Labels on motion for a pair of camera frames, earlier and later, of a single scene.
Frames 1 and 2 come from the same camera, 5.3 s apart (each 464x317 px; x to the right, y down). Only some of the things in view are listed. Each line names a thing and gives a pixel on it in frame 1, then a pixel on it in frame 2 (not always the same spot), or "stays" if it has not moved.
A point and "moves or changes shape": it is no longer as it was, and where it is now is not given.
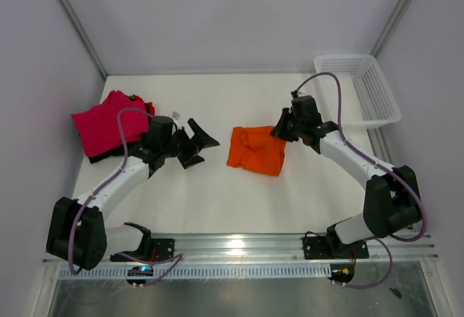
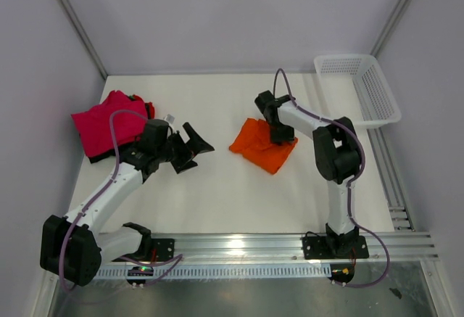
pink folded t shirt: x=98 y=126 stays
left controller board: x=143 y=270 stays
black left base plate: x=150 y=249 stays
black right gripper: x=279 y=131 → x=277 y=138
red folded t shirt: x=148 y=107 stays
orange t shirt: x=254 y=149 moves or changes shape
